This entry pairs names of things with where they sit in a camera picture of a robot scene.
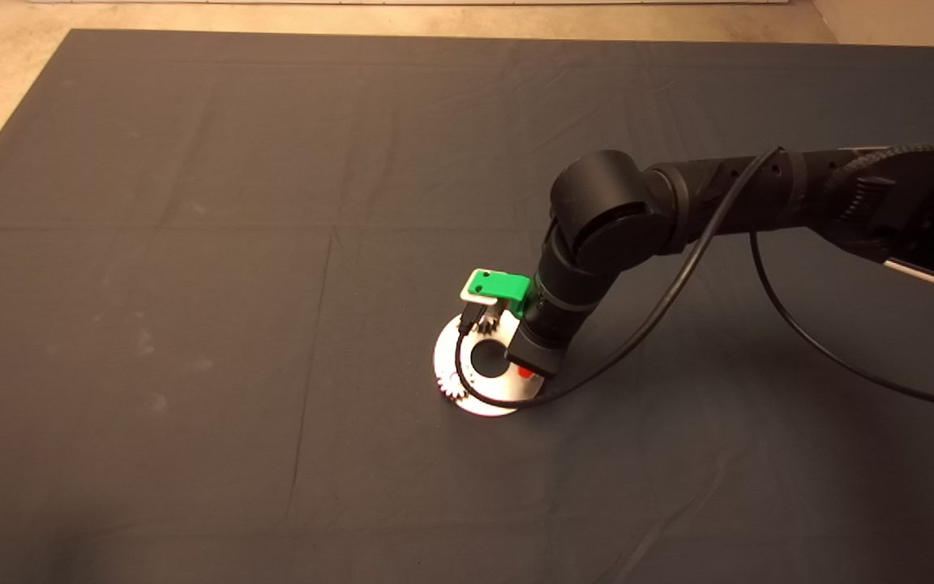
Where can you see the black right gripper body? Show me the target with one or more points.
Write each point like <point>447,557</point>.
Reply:
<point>544,349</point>

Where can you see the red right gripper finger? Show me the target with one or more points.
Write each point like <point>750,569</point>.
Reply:
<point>524,373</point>

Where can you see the steel planetary gear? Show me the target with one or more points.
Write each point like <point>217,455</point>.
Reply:
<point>449,389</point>
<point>490,324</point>

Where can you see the round metal carrier plate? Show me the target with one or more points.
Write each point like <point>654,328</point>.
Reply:
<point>491,397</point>

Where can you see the dark table cloth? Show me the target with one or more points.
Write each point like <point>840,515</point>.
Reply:
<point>191,243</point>

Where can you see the green right camera mount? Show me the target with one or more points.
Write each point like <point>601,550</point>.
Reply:
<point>503,285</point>

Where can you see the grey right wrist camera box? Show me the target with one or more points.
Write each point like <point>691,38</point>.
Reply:
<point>471,294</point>

